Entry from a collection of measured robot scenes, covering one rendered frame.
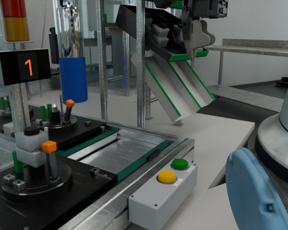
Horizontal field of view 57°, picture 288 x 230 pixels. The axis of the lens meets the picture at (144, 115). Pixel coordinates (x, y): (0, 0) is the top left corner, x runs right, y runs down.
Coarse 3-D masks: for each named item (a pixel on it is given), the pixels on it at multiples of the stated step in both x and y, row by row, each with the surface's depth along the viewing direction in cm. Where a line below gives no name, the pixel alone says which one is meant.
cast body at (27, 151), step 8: (32, 128) 53; (16, 136) 53; (24, 136) 52; (32, 136) 52; (40, 136) 53; (16, 144) 54; (24, 144) 52; (32, 144) 52; (40, 144) 53; (16, 152) 54; (24, 152) 53; (32, 152) 52; (40, 152) 52; (24, 160) 54; (32, 160) 52; (40, 160) 52
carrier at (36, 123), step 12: (60, 96) 94; (48, 108) 92; (36, 120) 87; (48, 120) 91; (60, 120) 91; (72, 120) 91; (84, 120) 97; (48, 132) 84; (60, 132) 85; (72, 132) 86; (84, 132) 86; (60, 144) 78
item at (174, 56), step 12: (120, 12) 94; (132, 12) 90; (120, 24) 95; (132, 24) 91; (168, 24) 97; (132, 36) 93; (168, 36) 98; (156, 48) 87; (168, 48) 94; (180, 48) 95; (168, 60) 84; (180, 60) 88
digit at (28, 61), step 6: (18, 54) 58; (24, 54) 59; (30, 54) 60; (18, 60) 58; (24, 60) 59; (30, 60) 61; (36, 60) 62; (18, 66) 58; (24, 66) 60; (30, 66) 61; (36, 66) 62; (24, 72) 60; (30, 72) 61; (36, 72) 62; (24, 78) 60; (30, 78) 61
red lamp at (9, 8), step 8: (0, 0) 56; (8, 0) 55; (16, 0) 56; (24, 0) 58; (0, 8) 57; (8, 8) 56; (16, 8) 56; (24, 8) 58; (8, 16) 56; (16, 16) 57; (24, 16) 58
